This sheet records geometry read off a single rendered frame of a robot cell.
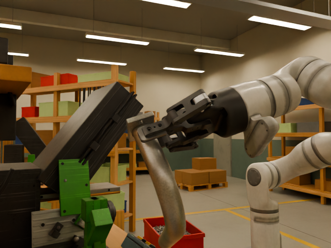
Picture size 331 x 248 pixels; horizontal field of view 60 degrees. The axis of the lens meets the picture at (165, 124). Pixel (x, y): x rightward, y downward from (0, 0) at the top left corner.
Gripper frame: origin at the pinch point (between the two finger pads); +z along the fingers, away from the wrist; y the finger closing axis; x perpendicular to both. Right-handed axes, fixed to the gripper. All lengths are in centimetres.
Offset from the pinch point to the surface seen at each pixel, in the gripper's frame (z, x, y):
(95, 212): 13, -9, -48
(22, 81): 19.2, -37.5, -19.5
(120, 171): -17, -148, -339
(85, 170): 14, -34, -71
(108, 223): 11, -4, -49
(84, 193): 17, -26, -73
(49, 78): 37, -318, -304
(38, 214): 34, -23, -69
